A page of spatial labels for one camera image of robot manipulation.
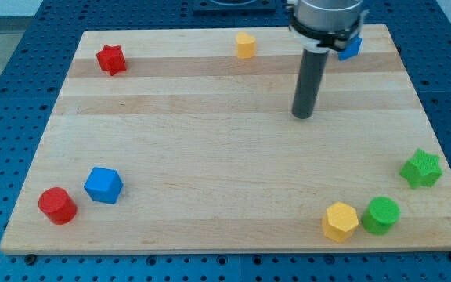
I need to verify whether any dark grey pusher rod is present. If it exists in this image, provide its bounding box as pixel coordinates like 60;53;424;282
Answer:
291;49;328;120

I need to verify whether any yellow hexagon block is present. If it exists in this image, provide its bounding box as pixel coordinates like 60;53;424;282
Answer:
322;201;359;243

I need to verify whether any blue cube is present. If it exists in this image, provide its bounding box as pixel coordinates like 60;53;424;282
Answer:
84;167;124;204

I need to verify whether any green star block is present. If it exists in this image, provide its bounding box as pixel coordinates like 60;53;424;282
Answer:
399;149;443;189

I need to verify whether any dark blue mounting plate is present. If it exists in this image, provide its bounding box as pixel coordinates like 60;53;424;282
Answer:
190;0;276;14

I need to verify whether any red star block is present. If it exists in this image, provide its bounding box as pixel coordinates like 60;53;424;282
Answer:
96;45;127;76

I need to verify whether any red cylinder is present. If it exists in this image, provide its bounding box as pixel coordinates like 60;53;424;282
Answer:
38;186;78;225

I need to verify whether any yellow heart block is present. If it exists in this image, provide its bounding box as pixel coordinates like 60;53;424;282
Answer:
235;31;257;59

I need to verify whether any green cylinder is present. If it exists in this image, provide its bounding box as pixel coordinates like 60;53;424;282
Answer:
362;197;400;235

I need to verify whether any wooden board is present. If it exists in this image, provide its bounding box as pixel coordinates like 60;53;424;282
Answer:
0;24;451;255

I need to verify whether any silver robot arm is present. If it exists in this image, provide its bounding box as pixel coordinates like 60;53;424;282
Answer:
289;0;368;53

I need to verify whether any blue block behind arm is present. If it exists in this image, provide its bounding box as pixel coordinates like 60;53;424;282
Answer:
338;37;363;61

